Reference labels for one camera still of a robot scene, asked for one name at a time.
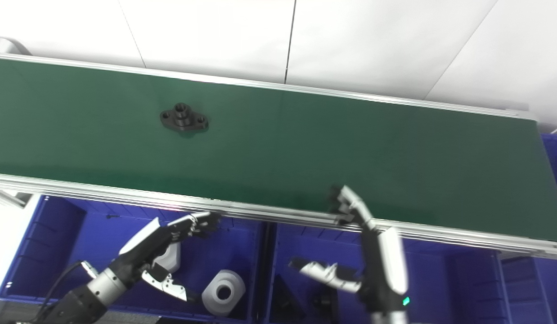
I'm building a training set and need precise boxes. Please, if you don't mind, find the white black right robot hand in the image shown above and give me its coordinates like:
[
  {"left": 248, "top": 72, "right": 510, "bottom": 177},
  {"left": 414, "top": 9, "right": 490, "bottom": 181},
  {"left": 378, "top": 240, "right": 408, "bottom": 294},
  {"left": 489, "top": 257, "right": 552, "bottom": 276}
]
[{"left": 288, "top": 184, "right": 412, "bottom": 315}]

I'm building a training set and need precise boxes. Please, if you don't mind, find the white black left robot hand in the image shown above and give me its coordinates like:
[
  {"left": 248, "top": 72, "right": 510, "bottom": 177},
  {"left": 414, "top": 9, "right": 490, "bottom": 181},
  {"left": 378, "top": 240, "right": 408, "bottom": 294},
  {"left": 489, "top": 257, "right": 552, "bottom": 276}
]
[{"left": 118, "top": 211, "right": 224, "bottom": 303}]

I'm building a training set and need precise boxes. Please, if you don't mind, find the black flange part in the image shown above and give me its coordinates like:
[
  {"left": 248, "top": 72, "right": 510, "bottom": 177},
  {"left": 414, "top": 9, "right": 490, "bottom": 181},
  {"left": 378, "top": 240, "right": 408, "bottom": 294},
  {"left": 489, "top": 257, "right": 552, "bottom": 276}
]
[{"left": 160, "top": 103, "right": 210, "bottom": 133}]

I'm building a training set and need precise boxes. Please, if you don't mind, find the white flat part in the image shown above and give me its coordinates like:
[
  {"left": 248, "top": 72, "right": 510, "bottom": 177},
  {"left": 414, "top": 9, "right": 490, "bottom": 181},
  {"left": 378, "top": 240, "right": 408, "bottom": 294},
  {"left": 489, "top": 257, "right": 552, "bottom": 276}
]
[{"left": 157, "top": 243, "right": 182, "bottom": 274}]

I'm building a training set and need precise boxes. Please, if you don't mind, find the blue bin with black parts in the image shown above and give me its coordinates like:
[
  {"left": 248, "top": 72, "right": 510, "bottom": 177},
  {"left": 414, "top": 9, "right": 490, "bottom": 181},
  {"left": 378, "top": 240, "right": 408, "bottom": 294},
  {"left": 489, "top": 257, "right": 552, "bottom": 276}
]
[{"left": 263, "top": 223, "right": 513, "bottom": 324}]

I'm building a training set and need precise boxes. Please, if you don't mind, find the blue bin with white parts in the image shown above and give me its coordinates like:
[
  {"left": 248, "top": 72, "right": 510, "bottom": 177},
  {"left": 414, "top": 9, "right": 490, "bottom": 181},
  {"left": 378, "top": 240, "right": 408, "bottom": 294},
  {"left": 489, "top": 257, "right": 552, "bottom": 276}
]
[{"left": 0, "top": 194, "right": 268, "bottom": 322}]

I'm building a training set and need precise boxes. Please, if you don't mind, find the green conveyor belt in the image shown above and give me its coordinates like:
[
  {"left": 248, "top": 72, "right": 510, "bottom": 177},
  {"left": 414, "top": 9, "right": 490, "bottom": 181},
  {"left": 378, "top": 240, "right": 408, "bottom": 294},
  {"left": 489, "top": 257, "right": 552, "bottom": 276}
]
[
  {"left": 0, "top": 56, "right": 557, "bottom": 243},
  {"left": 0, "top": 52, "right": 557, "bottom": 261}
]

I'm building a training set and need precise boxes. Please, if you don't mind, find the black blocky part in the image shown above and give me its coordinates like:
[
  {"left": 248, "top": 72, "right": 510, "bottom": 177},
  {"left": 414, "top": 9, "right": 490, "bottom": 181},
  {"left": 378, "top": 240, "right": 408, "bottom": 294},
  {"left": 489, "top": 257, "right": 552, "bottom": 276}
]
[{"left": 311, "top": 288, "right": 341, "bottom": 316}]

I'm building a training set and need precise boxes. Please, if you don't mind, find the white cylindrical part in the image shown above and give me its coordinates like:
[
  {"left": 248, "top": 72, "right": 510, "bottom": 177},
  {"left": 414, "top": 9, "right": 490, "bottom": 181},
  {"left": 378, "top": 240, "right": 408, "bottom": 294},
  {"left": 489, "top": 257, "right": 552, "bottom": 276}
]
[{"left": 201, "top": 269, "right": 247, "bottom": 315}]

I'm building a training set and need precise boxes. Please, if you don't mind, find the black triangular part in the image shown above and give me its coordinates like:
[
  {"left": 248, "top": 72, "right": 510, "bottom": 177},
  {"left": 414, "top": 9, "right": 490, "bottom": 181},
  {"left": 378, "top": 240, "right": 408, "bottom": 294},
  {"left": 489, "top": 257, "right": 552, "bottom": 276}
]
[{"left": 273, "top": 274, "right": 307, "bottom": 323}]

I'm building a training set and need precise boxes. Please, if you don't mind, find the aluminium conveyor support leg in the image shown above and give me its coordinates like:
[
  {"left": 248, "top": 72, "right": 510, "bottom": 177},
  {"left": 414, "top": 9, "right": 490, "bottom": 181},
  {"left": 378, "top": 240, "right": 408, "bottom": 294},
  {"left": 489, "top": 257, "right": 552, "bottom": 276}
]
[{"left": 0, "top": 189, "right": 29, "bottom": 208}]

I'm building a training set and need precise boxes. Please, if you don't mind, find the blue bin at belt end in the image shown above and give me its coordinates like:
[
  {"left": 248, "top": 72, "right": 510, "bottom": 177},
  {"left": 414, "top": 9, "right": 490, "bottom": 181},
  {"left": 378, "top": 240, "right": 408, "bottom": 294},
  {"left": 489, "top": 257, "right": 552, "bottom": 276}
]
[{"left": 499, "top": 133, "right": 557, "bottom": 324}]

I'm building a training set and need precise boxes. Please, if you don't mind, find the grey conveyor end cover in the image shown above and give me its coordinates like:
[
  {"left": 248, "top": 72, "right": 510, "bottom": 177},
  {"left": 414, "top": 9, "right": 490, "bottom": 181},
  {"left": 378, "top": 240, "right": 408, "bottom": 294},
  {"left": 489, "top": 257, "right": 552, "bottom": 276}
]
[{"left": 0, "top": 36, "right": 32, "bottom": 55}]

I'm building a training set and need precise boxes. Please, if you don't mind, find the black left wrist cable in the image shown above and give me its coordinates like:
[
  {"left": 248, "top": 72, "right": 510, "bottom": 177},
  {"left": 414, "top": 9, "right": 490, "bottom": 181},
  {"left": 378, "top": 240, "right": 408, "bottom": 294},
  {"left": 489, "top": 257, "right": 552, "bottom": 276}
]
[{"left": 33, "top": 260, "right": 100, "bottom": 324}]

